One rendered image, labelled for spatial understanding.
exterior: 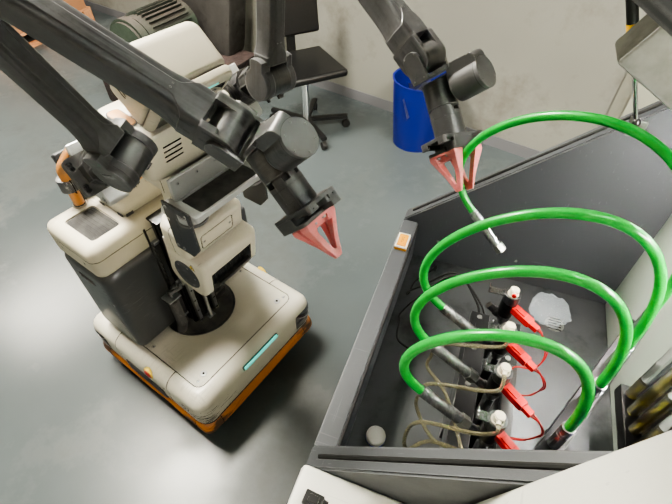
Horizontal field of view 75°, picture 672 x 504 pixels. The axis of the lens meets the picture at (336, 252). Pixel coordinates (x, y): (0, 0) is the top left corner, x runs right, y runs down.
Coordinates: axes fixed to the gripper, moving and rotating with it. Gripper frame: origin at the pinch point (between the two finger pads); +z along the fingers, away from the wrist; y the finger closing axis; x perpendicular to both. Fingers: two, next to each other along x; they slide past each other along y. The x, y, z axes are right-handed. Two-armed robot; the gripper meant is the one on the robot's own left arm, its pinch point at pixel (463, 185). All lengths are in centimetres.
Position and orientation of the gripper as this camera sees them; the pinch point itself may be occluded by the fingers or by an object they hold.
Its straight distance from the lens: 85.9
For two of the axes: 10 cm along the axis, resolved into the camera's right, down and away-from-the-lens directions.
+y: 8.4, -2.1, 5.0
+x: -4.9, 1.3, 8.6
